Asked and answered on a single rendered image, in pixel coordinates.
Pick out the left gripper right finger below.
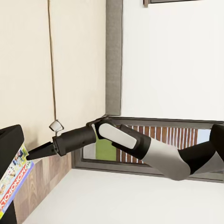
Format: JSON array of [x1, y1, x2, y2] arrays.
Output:
[[209, 124, 224, 161]]

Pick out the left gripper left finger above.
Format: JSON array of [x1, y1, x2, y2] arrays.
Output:
[[0, 124, 24, 180]]

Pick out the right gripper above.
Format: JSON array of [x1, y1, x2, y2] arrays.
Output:
[[26, 129, 84, 161]]

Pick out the board game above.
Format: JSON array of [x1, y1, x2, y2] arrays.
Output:
[[0, 144, 34, 220]]

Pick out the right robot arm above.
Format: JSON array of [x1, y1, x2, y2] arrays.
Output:
[[26, 116, 224, 181]]

